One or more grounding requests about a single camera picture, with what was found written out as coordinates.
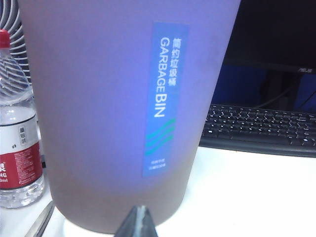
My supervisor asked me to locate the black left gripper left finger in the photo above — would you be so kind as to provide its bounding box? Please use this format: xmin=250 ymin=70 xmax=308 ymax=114
xmin=24 ymin=200 xmax=55 ymax=237

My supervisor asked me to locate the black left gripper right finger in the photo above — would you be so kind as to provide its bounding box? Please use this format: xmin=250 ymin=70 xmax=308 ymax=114
xmin=115 ymin=205 xmax=158 ymax=237

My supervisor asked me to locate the red label water bottle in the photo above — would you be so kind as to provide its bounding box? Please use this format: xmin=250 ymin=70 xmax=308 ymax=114
xmin=0 ymin=28 xmax=46 ymax=209

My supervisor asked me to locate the black computer keyboard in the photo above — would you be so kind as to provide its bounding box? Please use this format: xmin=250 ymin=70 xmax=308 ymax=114
xmin=198 ymin=103 xmax=316 ymax=158

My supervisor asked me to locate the white desk fan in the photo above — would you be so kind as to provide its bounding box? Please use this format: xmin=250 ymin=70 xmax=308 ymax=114
xmin=0 ymin=0 xmax=32 ymax=86

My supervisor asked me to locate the black monitor stand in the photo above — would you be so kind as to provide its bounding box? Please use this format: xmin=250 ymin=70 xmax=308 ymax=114
xmin=263 ymin=70 xmax=301 ymax=107

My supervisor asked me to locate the black ASUS computer monitor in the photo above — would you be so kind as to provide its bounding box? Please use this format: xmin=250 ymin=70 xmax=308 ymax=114
xmin=222 ymin=0 xmax=316 ymax=74

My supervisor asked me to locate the looped black monitor cable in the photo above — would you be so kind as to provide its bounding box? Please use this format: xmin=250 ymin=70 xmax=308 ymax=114
xmin=255 ymin=86 xmax=296 ymax=109

